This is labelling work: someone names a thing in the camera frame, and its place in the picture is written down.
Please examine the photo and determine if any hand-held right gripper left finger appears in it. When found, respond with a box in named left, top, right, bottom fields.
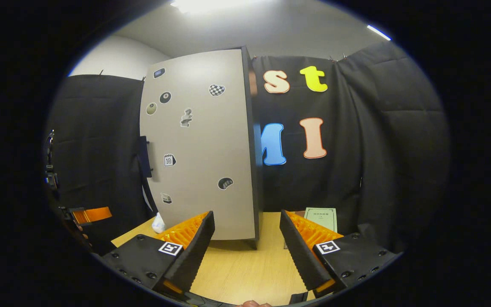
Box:
left=101, top=210, right=215, bottom=297

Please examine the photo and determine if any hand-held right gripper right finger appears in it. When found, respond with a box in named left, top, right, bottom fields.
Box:
left=280, top=209, right=401, bottom=298

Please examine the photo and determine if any grey cabinet door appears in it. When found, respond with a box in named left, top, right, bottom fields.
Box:
left=140, top=48, right=257, bottom=241

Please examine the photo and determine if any white green-bordered book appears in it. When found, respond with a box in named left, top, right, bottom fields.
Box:
left=304, top=207, right=338, bottom=234

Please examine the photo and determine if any black backdrop cloth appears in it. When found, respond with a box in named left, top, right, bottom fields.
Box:
left=45, top=41, right=451, bottom=256

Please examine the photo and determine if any large ceiling light panel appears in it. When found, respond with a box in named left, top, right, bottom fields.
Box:
left=170, top=0, right=271, bottom=13

